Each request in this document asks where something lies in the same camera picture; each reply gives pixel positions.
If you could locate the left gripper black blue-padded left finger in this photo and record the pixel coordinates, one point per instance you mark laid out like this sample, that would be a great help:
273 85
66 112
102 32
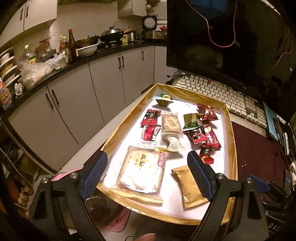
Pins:
46 212

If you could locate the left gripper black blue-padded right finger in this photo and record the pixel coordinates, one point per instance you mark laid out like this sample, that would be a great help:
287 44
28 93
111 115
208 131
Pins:
235 211

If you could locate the golden brown snack pouch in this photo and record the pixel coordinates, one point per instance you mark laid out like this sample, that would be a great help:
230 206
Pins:
191 193

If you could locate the long red candy bar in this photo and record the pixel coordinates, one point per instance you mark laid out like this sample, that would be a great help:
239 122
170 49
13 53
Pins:
212 139

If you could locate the white jelly cup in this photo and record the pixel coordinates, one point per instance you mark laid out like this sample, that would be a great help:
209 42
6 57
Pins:
174 144

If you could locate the dark red candy packet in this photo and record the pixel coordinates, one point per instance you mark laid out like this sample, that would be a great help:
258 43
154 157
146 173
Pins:
208 114

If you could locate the green snack packet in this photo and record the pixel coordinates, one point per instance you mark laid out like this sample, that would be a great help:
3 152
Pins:
192 121

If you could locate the beige cracker packet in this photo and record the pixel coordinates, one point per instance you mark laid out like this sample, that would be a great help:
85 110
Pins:
170 126

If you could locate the red white snack packet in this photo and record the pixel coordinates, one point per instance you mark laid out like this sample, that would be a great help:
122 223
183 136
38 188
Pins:
148 138

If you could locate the green jelly cup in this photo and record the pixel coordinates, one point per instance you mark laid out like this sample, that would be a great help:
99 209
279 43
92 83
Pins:
163 99

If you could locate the red candy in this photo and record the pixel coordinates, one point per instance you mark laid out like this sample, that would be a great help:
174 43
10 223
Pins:
197 136

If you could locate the red candy wrapper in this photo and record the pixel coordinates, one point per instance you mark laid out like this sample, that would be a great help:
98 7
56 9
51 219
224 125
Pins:
151 117

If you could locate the person's right hand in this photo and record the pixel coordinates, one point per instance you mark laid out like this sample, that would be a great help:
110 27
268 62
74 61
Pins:
147 237

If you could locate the smartphone with lit screen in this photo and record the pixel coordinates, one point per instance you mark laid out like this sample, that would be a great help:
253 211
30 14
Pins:
287 183

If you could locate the dark red table cloth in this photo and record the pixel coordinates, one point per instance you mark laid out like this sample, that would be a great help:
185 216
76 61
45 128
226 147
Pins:
259 156

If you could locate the white kitchen cabinets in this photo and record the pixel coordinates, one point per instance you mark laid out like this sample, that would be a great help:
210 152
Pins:
66 112

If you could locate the large yellow cracker pack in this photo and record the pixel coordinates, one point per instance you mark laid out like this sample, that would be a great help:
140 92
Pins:
141 175

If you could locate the blue notebook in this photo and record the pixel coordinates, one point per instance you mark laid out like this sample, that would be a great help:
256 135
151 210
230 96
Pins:
270 116

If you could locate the gold-edged white tray box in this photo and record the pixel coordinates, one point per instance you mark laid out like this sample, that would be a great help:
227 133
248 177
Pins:
128 133

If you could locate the white computer keyboard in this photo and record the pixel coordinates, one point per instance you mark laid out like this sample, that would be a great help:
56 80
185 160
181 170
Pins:
237 103

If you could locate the dark sauce bottle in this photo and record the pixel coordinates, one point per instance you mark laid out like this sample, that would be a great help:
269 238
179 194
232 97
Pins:
72 46

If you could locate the black computer monitor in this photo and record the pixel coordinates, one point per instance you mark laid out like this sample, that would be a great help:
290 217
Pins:
248 42

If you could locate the black wok with lid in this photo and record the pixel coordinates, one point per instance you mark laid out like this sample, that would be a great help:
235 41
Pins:
113 34

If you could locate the rice cooker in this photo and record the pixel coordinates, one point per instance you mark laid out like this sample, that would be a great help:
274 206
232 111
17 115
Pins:
149 28

